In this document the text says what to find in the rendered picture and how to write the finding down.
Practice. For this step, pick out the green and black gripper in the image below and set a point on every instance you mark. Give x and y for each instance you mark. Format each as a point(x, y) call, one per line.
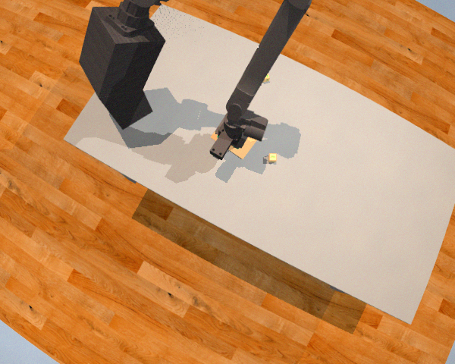
point(240, 143)

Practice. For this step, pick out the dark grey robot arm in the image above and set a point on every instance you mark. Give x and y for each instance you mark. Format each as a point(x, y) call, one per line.
point(132, 18)

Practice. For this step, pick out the orange flat mat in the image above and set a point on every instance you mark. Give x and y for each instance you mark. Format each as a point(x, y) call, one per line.
point(239, 152)

